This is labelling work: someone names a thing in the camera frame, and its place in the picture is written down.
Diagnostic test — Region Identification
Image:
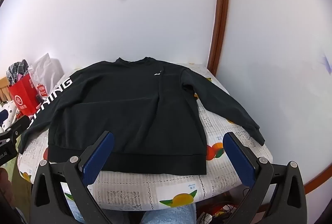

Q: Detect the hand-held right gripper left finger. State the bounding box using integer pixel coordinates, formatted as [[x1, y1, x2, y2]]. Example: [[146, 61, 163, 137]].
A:
[[31, 131, 115, 224]]

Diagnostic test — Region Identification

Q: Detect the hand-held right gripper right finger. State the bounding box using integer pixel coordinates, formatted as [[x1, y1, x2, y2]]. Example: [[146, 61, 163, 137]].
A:
[[222, 131, 308, 224]]

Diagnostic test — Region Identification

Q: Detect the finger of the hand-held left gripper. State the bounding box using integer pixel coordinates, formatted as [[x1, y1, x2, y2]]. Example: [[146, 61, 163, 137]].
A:
[[5, 115, 30, 139]]

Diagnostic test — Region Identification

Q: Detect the black sweatshirt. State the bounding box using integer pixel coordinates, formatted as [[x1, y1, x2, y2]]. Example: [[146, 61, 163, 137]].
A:
[[18, 57, 265, 176]]

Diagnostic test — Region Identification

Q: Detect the white spotted cloth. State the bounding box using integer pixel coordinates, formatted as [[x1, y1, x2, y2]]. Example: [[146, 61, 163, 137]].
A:
[[0, 99, 19, 132]]

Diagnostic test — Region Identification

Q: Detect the wooden furniture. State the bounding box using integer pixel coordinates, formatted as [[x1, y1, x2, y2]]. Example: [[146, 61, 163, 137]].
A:
[[0, 77, 12, 104]]

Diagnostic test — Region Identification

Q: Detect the fruit print tablecloth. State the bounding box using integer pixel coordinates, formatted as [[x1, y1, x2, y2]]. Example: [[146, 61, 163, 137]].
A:
[[17, 62, 273, 212]]

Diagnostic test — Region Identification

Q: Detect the plaid cloth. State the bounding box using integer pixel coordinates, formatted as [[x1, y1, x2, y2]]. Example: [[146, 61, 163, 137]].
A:
[[6, 59, 33, 87]]

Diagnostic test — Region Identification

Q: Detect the white plastic bag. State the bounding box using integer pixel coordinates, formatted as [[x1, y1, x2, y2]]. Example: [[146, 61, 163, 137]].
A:
[[28, 53, 65, 105]]

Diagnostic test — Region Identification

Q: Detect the light blue towel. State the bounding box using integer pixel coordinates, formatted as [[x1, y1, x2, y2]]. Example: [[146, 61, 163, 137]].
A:
[[70, 203, 201, 224]]

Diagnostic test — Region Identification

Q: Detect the brown wooden door trim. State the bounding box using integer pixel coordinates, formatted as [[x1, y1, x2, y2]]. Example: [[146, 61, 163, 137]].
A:
[[207, 0, 231, 76]]

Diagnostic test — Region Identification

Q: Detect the tangle of cables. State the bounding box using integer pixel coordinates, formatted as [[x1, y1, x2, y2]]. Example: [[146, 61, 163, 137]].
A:
[[197, 187, 250, 224]]

